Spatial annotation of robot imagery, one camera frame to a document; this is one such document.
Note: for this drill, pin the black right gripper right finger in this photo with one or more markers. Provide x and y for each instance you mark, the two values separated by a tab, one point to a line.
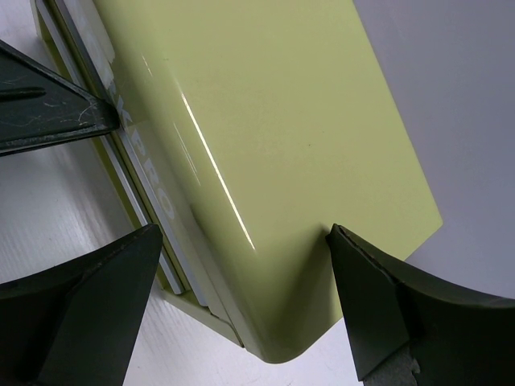
409	327

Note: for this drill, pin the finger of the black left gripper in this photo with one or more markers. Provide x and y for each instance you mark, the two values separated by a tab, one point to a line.
40	108

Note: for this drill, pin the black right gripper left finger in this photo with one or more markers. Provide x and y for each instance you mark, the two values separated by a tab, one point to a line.
77	323

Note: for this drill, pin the green metal drawer cabinet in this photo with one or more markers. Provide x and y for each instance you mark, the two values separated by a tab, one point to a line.
249	128

